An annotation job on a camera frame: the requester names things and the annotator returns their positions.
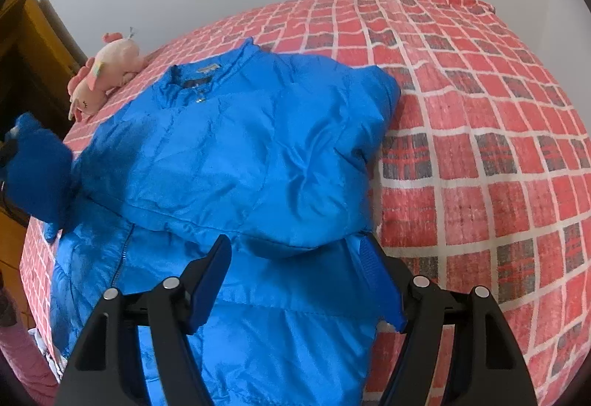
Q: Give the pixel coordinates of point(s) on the red checked bed sheet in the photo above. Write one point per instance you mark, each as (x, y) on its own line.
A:
(485, 157)

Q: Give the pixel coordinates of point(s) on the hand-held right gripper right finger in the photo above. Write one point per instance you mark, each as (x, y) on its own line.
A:
(381, 281)

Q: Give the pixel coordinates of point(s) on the blue puffer jacket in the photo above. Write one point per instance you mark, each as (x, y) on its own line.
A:
(231, 147)

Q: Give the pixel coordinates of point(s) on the pink plush toy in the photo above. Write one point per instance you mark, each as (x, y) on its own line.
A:
(111, 64)

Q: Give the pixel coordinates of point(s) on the wooden furniture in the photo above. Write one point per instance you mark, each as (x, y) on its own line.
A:
(37, 32)

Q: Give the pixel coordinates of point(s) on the person's pink clothing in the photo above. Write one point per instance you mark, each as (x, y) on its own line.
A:
(23, 350)

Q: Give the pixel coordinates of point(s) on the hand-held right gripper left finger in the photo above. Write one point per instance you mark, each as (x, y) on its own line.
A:
(210, 290)

